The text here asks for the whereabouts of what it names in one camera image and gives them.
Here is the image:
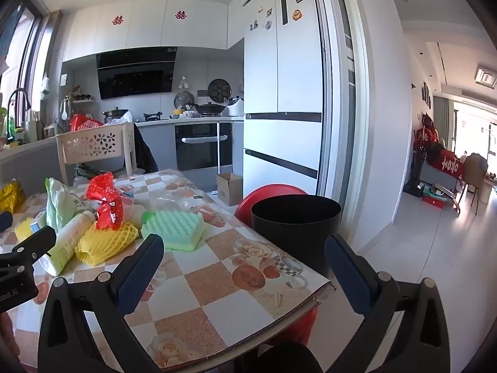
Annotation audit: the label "cardboard box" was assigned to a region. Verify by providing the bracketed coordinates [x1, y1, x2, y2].
[216, 173, 243, 206]

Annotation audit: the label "white upper cabinets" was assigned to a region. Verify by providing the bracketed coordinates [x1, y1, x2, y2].
[62, 0, 245, 63]

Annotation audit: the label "beige perforated chair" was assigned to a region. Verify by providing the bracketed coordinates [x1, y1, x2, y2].
[56, 122, 137, 187]

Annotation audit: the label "black range hood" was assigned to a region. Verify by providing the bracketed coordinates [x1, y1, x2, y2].
[96, 47, 178, 100]

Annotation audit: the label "black trash bin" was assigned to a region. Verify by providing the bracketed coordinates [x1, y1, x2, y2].
[250, 195, 342, 278]

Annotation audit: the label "black cooking pot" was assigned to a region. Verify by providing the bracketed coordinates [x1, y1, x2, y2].
[102, 108, 130, 124]

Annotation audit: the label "light green plastic bottle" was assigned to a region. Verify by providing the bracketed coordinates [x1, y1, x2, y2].
[41, 212, 98, 276]

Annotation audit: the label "red banner table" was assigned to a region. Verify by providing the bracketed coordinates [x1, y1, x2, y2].
[440, 148, 467, 181]

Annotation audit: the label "kitchen faucet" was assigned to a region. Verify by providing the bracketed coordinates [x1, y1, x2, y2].
[7, 89, 32, 140]

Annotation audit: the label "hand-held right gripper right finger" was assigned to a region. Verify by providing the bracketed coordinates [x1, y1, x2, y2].
[324, 234, 463, 373]

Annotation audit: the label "brown chair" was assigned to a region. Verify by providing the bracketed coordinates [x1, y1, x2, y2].
[460, 153, 490, 215]

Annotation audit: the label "dark jacket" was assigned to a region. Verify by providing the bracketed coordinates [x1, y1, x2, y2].
[134, 123, 159, 173]

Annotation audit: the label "red patterned plastic bag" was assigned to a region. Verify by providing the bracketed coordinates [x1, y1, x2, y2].
[86, 172, 127, 231]

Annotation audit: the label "red plastic basket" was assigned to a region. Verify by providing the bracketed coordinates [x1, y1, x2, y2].
[70, 114, 105, 133]

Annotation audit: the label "white refrigerator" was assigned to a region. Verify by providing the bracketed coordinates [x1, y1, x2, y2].
[243, 0, 325, 199]

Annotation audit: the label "black wok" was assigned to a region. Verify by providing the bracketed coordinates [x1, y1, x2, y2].
[193, 102, 226, 117]

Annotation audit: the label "red plastic stool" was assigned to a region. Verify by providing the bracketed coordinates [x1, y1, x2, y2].
[234, 184, 319, 348]

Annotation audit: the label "sliding door frame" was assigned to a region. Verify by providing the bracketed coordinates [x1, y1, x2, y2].
[311, 0, 371, 249]

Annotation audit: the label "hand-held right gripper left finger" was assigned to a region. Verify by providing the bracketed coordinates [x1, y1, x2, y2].
[38, 234, 166, 373]

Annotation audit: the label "yellow foam fruit net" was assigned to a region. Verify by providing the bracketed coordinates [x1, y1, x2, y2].
[75, 221, 139, 267]

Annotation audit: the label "yellow wavy sponge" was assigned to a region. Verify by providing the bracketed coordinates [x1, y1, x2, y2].
[15, 219, 43, 243]

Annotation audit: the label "small round hanging rack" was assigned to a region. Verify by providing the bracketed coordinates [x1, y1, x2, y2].
[173, 91, 195, 109]

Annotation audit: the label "green wavy sponge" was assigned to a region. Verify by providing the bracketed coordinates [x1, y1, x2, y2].
[140, 210, 206, 252]

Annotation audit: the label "yellow plastic bag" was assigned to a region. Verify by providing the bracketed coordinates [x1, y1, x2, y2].
[0, 179, 26, 214]

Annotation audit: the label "person's left hand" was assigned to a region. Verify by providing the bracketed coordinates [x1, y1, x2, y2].
[0, 313, 21, 358]

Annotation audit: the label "large round hanging rack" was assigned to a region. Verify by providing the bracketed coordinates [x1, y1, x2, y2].
[207, 79, 230, 102]

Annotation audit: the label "ceiling light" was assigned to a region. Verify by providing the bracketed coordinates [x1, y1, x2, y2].
[474, 65, 497, 87]

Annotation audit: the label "green wet wipes pack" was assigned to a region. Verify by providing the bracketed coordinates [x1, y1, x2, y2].
[44, 177, 76, 232]

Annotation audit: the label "checkered floral tablecloth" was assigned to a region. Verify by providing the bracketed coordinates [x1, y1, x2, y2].
[0, 169, 336, 370]

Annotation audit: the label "black built-in oven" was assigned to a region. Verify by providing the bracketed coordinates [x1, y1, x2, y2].
[175, 122, 234, 172]

